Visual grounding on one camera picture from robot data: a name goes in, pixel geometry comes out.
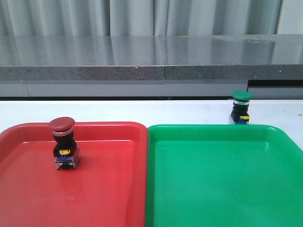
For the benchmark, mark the green plastic tray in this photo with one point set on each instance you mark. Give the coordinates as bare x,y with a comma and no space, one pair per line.
223,176

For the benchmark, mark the red plastic tray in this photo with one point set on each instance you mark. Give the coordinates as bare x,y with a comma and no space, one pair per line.
106,189

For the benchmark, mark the green mushroom push button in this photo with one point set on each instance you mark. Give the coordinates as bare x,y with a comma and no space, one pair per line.
239,113

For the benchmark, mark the grey stone countertop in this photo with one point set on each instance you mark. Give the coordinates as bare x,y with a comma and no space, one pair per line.
150,67

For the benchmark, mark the grey pleated curtain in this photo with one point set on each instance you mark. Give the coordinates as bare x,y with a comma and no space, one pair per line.
138,17

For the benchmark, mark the red mushroom push button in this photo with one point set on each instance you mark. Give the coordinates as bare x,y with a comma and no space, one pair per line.
66,150

